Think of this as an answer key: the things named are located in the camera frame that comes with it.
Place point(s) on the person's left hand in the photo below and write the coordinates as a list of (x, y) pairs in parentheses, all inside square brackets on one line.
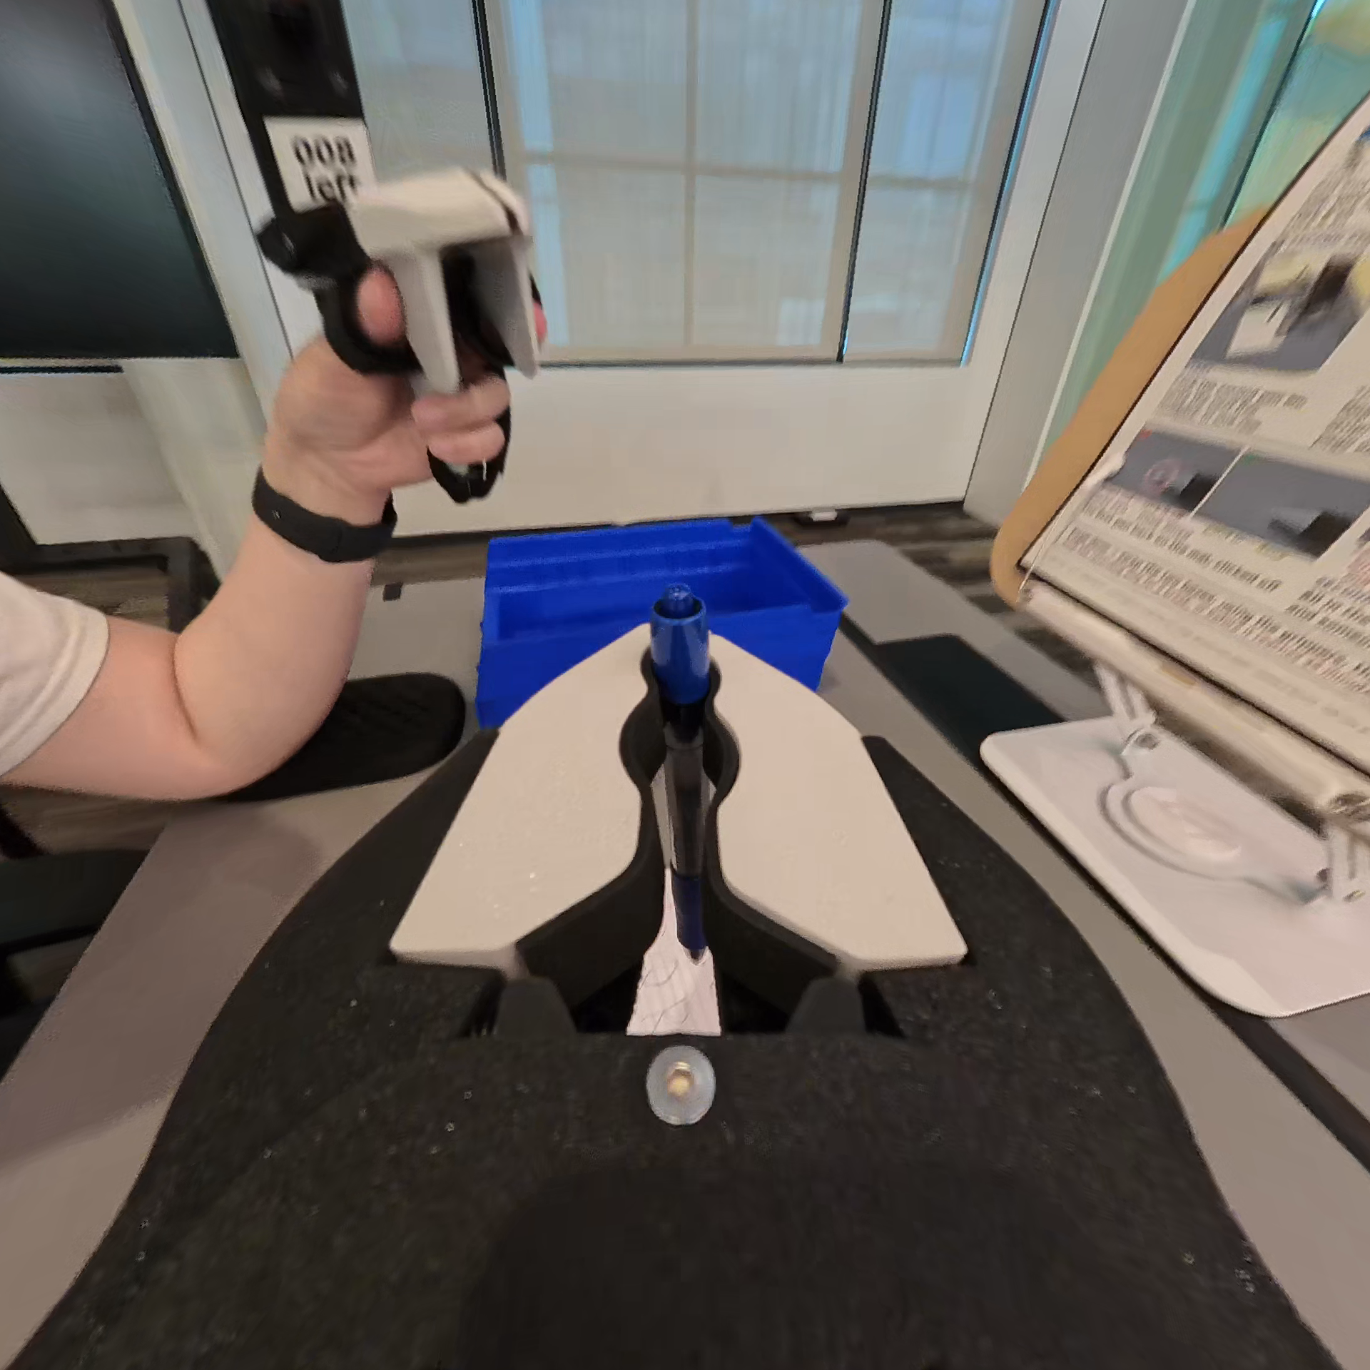
[(331, 428)]

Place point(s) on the white book stand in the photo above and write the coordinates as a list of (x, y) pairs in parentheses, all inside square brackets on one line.
[(1070, 791)]

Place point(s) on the large paned window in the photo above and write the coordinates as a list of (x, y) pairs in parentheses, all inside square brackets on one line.
[(770, 214)]

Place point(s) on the white document stand with paper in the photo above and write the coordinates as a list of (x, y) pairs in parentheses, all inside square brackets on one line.
[(1230, 482)]

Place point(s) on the person's left forearm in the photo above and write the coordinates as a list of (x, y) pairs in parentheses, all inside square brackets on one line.
[(246, 664)]

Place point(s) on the white lined notepad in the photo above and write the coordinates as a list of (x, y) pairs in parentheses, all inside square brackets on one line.
[(669, 1000)]

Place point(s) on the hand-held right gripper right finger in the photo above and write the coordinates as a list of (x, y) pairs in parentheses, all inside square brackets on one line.
[(845, 836)]

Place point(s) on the blue plastic bin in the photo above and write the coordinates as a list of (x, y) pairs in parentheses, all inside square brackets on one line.
[(599, 599)]

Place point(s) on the black computer monitor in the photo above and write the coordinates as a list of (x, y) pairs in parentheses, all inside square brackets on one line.
[(96, 193)]

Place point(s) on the black wristband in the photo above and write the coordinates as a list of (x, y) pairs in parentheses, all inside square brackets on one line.
[(321, 531)]

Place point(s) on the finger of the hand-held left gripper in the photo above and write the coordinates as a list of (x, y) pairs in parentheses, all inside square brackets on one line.
[(427, 214), (512, 213)]

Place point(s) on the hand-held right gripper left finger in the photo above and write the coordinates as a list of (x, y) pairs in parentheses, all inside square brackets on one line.
[(514, 836)]

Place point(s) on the brown clipboard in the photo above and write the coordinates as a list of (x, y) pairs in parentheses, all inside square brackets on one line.
[(1081, 449)]

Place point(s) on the blue retractable pen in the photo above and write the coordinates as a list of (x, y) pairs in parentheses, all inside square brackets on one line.
[(680, 653)]

